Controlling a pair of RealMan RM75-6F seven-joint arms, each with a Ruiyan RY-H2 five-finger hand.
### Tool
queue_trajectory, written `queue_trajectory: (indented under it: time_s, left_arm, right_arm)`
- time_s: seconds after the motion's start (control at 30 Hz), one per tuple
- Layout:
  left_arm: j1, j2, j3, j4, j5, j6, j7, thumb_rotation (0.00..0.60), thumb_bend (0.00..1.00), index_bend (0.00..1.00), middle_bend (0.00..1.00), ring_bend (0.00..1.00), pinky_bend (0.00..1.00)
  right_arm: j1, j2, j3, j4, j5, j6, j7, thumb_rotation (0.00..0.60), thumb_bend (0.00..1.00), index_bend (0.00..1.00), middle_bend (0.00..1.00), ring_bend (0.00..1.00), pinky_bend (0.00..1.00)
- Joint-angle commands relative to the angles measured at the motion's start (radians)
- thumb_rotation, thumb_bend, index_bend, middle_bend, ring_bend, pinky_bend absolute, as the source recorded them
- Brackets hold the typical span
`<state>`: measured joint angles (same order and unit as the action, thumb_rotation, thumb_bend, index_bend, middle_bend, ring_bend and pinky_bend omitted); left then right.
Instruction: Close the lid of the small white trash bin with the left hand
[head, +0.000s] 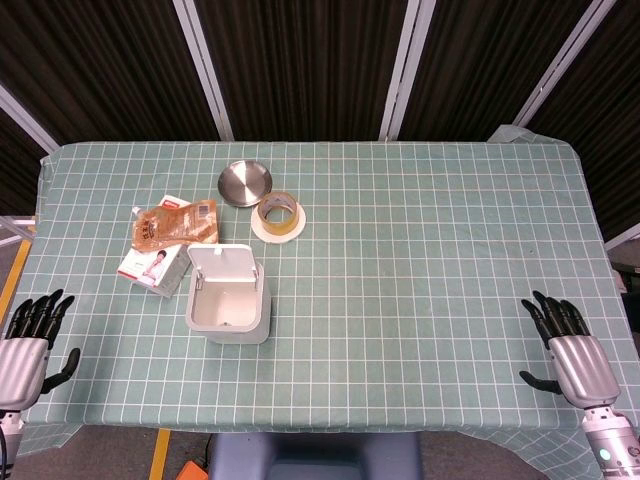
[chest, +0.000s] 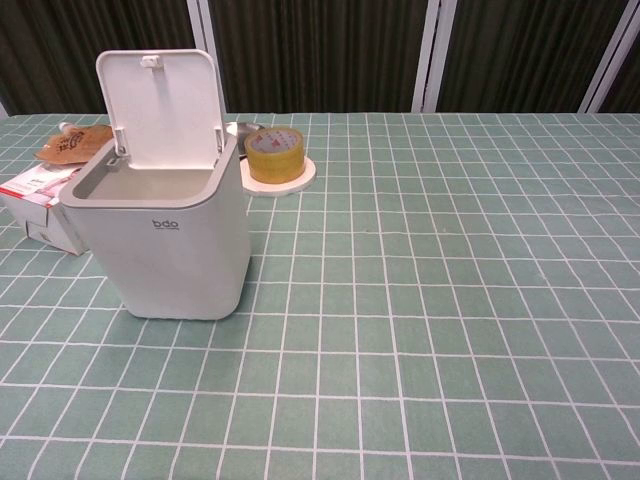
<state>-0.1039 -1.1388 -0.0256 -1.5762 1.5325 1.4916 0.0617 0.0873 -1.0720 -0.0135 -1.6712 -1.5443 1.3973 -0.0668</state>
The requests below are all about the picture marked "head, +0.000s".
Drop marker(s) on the aluminium frame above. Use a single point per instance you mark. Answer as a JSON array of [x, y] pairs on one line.
[[12, 227]]

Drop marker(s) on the white square bin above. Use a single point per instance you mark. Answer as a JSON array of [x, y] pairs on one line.
[[227, 297]]

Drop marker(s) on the green checked tablecloth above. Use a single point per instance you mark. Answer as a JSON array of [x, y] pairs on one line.
[[400, 300]]

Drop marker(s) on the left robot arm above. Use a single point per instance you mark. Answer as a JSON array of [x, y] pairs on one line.
[[9, 440]]

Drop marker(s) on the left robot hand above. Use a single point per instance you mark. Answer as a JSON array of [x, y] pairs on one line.
[[20, 360]]

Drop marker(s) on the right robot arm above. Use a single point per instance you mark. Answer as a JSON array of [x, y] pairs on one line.
[[612, 445]]

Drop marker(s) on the clear packing tape roll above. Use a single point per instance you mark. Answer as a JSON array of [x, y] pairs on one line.
[[279, 215]]

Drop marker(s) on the white red carton box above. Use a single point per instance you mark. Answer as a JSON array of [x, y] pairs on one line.
[[152, 270]]

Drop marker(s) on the round stainless steel plate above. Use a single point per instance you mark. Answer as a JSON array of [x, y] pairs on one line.
[[245, 182]]

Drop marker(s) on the orange sauce pouch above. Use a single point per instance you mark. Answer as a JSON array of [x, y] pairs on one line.
[[175, 226]]

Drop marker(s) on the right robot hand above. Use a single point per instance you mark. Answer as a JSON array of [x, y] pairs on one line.
[[580, 362]]

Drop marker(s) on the orange box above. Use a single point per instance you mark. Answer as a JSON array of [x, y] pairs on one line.
[[192, 471]]

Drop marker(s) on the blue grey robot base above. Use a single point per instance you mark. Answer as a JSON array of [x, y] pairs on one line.
[[315, 457]]

